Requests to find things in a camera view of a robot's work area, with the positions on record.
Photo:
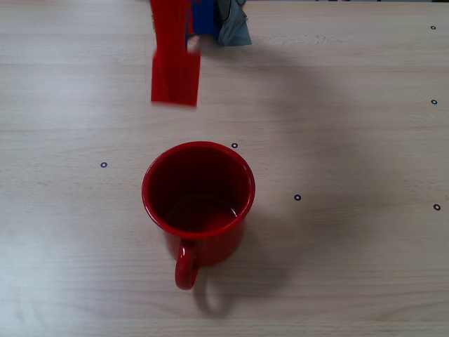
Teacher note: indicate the red cube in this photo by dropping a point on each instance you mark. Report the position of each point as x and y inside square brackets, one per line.
[175, 79]

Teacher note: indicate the red enamel mug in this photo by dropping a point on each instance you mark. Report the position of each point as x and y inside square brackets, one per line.
[207, 251]

